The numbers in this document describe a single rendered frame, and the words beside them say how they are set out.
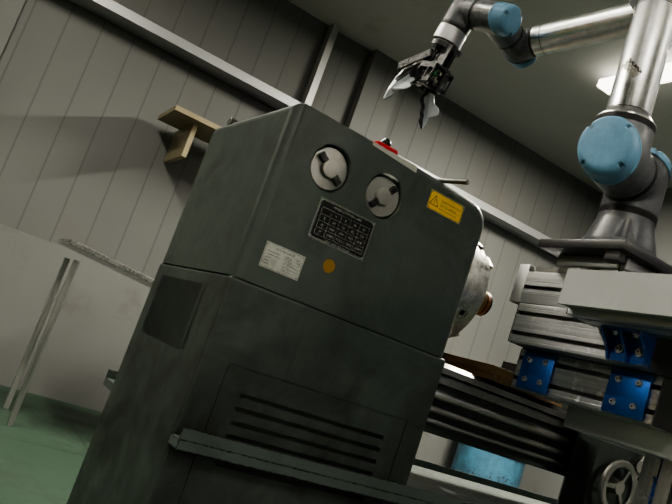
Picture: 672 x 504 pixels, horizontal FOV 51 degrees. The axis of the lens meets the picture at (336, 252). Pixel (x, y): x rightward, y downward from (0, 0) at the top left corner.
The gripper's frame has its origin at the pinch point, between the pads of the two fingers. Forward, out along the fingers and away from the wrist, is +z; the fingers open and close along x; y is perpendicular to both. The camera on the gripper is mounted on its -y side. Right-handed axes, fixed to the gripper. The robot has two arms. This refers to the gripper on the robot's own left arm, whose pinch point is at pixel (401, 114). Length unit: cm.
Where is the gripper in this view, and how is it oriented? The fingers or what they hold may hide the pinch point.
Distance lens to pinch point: 182.7
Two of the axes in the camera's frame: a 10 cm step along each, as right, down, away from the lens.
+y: 5.3, 3.0, -7.9
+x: 6.9, 3.8, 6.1
